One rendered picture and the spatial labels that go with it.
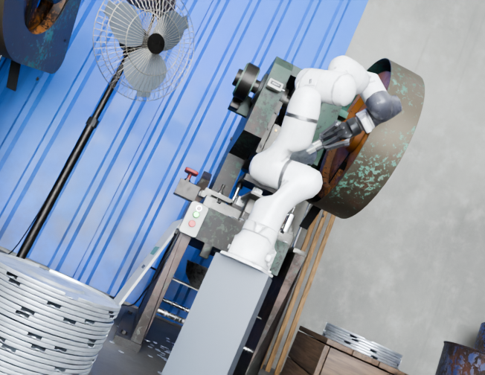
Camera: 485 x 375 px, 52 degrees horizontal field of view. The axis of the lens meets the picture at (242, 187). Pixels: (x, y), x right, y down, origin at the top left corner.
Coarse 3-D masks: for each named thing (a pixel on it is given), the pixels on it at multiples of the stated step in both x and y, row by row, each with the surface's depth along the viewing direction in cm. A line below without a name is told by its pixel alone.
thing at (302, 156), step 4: (312, 144) 210; (308, 148) 211; (296, 152) 210; (300, 152) 211; (304, 152) 212; (316, 152) 215; (292, 156) 213; (296, 156) 214; (300, 156) 214; (304, 156) 215; (308, 156) 216; (312, 156) 217; (316, 156) 218; (296, 160) 216; (300, 160) 216; (304, 160) 217; (308, 160) 218; (312, 160) 220
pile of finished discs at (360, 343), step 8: (328, 328) 182; (336, 328) 179; (328, 336) 179; (336, 336) 185; (344, 336) 174; (352, 336) 181; (360, 336) 172; (344, 344) 173; (352, 344) 172; (360, 344) 171; (368, 344) 170; (376, 344) 170; (360, 352) 170; (368, 352) 170; (376, 352) 188; (384, 352) 174; (392, 352) 172; (384, 360) 170; (392, 360) 172; (400, 360) 176
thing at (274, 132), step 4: (276, 124) 242; (272, 128) 241; (276, 128) 241; (280, 128) 242; (272, 132) 241; (276, 132) 241; (268, 136) 240; (272, 136) 240; (276, 136) 241; (268, 140) 240; (272, 140) 240; (264, 144) 239; (268, 144) 240; (264, 148) 239; (248, 172) 245
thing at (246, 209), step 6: (252, 192) 213; (240, 198) 234; (246, 198) 228; (252, 198) 222; (258, 198) 216; (246, 204) 224; (252, 204) 224; (246, 210) 224; (240, 216) 223; (246, 216) 223
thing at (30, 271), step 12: (0, 252) 107; (0, 264) 92; (12, 264) 101; (24, 264) 110; (36, 264) 116; (24, 276) 91; (36, 276) 99; (48, 276) 103; (60, 276) 118; (48, 288) 91; (60, 288) 99; (72, 288) 102; (84, 288) 116; (84, 300) 94; (96, 300) 105; (108, 300) 114
